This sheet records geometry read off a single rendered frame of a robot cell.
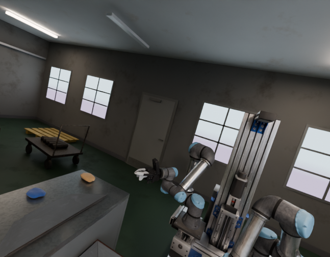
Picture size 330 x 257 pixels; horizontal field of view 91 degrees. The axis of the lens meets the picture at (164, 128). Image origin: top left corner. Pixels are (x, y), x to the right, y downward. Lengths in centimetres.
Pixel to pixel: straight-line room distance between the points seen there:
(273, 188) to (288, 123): 137
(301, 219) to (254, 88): 331
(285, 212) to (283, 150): 309
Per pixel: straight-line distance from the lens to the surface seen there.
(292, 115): 413
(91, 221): 133
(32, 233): 124
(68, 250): 132
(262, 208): 111
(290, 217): 108
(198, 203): 142
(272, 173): 417
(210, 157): 129
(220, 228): 159
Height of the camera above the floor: 189
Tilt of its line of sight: 7 degrees down
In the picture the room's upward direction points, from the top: 15 degrees clockwise
